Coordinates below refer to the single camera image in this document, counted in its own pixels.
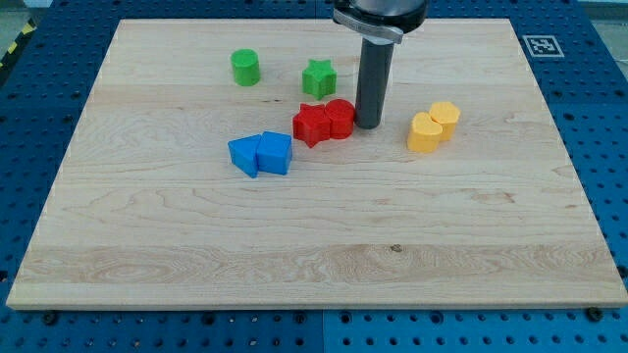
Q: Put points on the black robot arm flange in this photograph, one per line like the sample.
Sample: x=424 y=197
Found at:
x=381 y=22

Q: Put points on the yellow pentagon block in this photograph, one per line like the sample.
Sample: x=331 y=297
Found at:
x=446 y=114

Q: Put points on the blue triangle block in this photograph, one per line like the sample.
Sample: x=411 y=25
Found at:
x=243 y=152

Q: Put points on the yellow heart block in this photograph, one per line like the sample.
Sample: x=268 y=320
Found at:
x=424 y=134

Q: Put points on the red cylinder block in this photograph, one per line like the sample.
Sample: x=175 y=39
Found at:
x=341 y=114

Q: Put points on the black bolt right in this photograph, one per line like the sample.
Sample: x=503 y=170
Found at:
x=594 y=314

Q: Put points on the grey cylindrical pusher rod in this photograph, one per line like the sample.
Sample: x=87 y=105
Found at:
x=373 y=75

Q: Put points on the light wooden board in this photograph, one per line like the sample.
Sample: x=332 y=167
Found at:
x=148 y=212

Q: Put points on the black bolt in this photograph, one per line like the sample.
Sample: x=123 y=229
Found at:
x=49 y=318
x=594 y=314

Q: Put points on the white fiducial marker tag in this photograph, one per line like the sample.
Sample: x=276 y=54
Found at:
x=542 y=46

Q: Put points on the green cylinder block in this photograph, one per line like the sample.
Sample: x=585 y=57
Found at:
x=245 y=66

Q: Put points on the blue cube block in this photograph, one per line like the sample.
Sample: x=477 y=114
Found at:
x=274 y=153

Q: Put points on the black bolt left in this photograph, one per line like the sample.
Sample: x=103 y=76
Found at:
x=49 y=318

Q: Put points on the red star block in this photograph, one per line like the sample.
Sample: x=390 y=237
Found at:
x=311 y=125

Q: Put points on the green star block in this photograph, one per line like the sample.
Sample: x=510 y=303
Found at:
x=319 y=78

